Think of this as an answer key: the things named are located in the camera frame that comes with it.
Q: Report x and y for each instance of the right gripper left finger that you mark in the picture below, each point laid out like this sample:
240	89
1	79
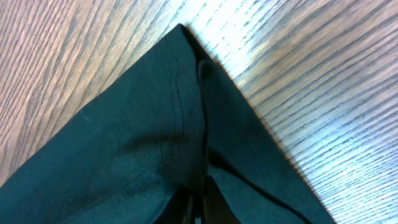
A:
179	209

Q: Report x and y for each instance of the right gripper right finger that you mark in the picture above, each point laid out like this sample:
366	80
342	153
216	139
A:
215	208

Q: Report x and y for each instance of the black t-shirt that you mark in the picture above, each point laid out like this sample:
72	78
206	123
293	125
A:
171	119

